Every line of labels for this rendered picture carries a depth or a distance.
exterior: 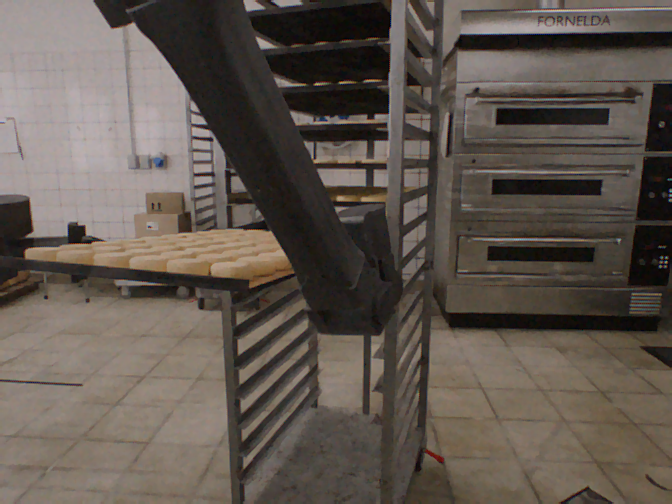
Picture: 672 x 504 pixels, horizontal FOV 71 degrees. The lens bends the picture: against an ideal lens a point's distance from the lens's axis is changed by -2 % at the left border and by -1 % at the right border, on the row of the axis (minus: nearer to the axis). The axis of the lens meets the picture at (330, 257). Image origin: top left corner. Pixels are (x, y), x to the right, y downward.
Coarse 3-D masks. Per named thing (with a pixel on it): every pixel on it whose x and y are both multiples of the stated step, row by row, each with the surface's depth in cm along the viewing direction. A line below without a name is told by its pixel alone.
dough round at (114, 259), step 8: (96, 256) 61; (104, 256) 61; (112, 256) 61; (120, 256) 62; (128, 256) 62; (96, 264) 61; (104, 264) 61; (112, 264) 61; (120, 264) 61; (128, 264) 62
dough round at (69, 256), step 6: (60, 252) 64; (66, 252) 64; (72, 252) 64; (78, 252) 64; (84, 252) 64; (90, 252) 65; (96, 252) 66; (60, 258) 63; (66, 258) 62; (72, 258) 63; (78, 258) 63; (84, 258) 63; (90, 258) 64; (90, 264) 64
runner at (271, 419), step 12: (312, 372) 189; (300, 384) 177; (288, 396) 167; (276, 408) 158; (288, 408) 162; (264, 420) 150; (276, 420) 154; (252, 432) 143; (264, 432) 147; (240, 444) 137; (252, 444) 141
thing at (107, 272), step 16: (64, 272) 60; (80, 272) 59; (96, 272) 58; (112, 272) 58; (128, 272) 57; (144, 272) 56; (160, 272) 55; (176, 272) 54; (208, 288) 53; (224, 288) 52; (240, 288) 52; (256, 288) 53
